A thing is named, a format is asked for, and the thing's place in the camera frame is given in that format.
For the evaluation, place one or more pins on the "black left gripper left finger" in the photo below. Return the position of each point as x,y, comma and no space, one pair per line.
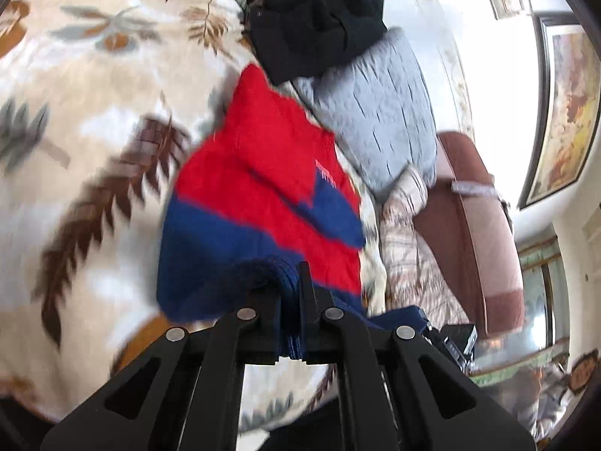
182,393

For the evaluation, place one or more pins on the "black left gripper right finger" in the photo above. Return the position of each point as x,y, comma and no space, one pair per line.
396,391

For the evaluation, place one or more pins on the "red and blue knit sweater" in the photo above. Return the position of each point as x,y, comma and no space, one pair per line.
261,196

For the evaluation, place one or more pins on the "striped floral pillow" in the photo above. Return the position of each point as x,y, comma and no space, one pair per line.
413,275

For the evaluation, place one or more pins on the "brown padded headboard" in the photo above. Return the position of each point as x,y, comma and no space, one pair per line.
465,226

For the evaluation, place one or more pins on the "grey quilted pillow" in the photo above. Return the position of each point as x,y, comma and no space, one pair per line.
379,109

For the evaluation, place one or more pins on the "cream leaf-print fleece blanket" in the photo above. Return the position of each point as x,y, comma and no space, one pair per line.
100,102

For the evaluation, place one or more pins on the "black garment pile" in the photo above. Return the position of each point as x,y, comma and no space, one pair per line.
304,38

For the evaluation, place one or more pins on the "framed wall painting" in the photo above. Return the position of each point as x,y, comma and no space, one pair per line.
569,106

